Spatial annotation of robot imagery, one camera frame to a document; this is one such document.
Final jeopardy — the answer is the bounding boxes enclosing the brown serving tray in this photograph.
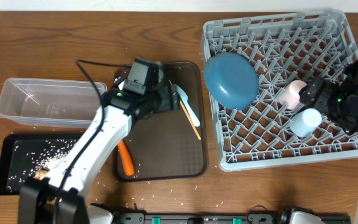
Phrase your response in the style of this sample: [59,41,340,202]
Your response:
[112,61,209,182]

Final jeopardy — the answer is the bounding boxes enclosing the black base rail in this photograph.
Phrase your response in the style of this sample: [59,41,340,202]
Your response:
[87,212,352,224]

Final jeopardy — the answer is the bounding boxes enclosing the dark blue plate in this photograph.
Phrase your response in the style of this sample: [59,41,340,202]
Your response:
[204,52,259,110]

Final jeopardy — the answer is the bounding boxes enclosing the brown pastry piece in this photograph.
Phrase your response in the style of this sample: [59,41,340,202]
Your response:
[34,169,48,180]

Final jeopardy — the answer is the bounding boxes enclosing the grey plastic dishwasher rack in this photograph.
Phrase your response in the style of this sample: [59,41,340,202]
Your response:
[201,10,358,172]

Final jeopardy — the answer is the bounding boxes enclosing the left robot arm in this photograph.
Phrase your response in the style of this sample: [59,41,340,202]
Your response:
[18,57,180,223]

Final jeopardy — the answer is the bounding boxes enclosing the black plastic tray bin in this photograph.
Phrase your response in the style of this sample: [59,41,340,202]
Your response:
[0,133,81,195]

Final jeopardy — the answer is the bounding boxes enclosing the white rice pile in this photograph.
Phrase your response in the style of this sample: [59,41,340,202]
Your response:
[6,139,78,194]

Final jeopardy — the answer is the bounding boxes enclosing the clear plastic bin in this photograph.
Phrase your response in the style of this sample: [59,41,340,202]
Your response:
[0,78,107,128]

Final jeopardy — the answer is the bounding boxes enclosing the orange carrot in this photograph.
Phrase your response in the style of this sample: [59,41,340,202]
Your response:
[117,140,135,176]

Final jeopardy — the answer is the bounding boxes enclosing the light blue plastic knife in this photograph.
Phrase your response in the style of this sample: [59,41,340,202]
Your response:
[177,85,200,127]

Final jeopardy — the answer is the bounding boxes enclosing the wooden chopstick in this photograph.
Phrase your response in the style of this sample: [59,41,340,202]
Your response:
[168,80,202,141]

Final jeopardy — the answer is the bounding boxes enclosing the light blue cup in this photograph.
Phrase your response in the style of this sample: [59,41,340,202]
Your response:
[290,108,322,138]

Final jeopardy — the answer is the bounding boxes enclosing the pink cup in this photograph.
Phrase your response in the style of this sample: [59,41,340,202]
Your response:
[278,80,307,110]

